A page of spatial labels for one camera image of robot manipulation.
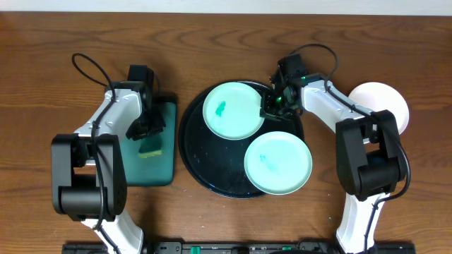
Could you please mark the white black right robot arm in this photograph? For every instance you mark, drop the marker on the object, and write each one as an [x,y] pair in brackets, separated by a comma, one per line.
[370,160]

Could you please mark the mint green plate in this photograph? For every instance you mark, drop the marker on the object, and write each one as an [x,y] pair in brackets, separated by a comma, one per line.
[232,111]
[278,163]

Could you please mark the green yellow sponge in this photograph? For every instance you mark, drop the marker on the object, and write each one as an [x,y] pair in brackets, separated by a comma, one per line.
[150,146]

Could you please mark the white plate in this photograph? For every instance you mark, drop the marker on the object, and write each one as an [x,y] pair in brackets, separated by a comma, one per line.
[379,96]

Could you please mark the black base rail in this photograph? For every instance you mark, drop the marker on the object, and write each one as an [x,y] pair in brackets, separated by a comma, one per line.
[241,248]

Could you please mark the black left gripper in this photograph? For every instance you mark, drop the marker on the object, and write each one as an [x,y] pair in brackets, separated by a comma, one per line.
[145,128]

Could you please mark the dark green rectangular tray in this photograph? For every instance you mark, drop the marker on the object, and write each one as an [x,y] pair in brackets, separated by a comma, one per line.
[156,170]

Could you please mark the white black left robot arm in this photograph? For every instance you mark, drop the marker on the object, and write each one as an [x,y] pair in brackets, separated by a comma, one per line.
[88,176]

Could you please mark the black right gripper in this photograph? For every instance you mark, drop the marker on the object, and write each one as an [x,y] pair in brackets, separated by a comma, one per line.
[274,106]

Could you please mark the round black tray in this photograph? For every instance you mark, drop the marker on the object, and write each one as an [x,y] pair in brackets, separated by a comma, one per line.
[216,163]

